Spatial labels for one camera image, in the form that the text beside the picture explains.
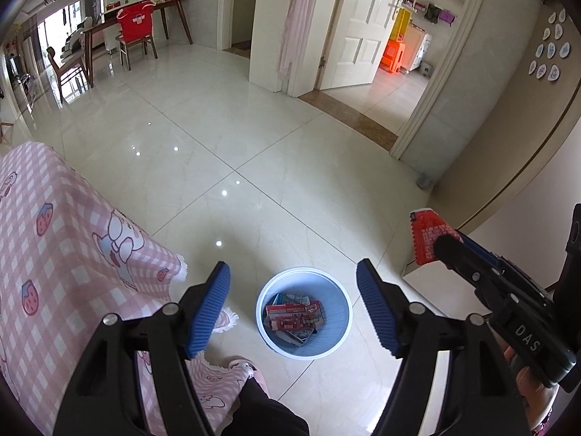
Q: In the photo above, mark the pink checkered tablecloth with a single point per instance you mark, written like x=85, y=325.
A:
x=68, y=245

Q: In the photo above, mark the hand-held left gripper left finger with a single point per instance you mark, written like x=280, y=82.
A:
x=206, y=313

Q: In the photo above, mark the group of wall plates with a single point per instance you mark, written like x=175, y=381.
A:
x=551, y=50

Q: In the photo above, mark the person's black trouser leg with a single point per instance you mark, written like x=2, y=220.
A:
x=268, y=413

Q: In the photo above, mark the red printed packet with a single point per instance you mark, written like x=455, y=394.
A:
x=426, y=236

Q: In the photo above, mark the white blue waste bin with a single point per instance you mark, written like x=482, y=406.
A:
x=333, y=334

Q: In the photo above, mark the orange plastic stool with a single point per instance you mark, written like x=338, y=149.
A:
x=394, y=57

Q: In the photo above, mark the person's right hand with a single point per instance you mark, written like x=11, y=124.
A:
x=531, y=395

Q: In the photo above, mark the chair with red cover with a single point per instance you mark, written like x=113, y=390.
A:
x=135, y=20

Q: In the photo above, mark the hanging clothes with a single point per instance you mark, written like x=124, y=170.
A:
x=438, y=13

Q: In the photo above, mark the pink slipper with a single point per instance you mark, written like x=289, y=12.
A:
x=254, y=370

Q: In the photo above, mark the pink curtain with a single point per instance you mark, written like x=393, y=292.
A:
x=299, y=22

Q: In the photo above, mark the white panel door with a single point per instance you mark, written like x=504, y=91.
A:
x=358, y=27

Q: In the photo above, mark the red printed box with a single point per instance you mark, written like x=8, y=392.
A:
x=295, y=315

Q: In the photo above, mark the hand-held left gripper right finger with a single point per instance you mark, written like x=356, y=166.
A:
x=379, y=313

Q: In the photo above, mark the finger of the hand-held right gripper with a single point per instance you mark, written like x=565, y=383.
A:
x=481, y=252
x=458, y=259

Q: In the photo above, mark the yellow plastic stool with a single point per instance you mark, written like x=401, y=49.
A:
x=400, y=22

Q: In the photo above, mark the wooden dining chair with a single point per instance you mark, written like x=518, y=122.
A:
x=68, y=72

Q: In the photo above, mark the dark wooden dining table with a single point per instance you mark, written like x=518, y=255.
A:
x=136, y=16

